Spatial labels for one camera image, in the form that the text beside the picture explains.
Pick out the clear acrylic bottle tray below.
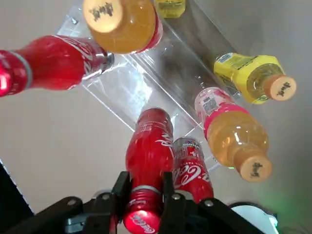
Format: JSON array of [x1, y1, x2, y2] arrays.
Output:
[[56, 0, 242, 171]]

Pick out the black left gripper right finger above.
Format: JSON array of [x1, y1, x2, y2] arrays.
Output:
[[160, 172, 264, 234]]

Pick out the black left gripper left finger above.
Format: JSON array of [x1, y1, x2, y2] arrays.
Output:
[[4, 172, 133, 234]]

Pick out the orange tea bottle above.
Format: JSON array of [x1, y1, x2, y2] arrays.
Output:
[[82, 0, 164, 55], [194, 86, 273, 183]]

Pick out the yellow drink bottle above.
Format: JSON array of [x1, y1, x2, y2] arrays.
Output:
[[153, 0, 187, 20], [214, 52, 297, 105]]

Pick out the red cola bottle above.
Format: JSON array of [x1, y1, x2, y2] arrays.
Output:
[[172, 136, 215, 204], [0, 35, 115, 98], [123, 107, 175, 234]]

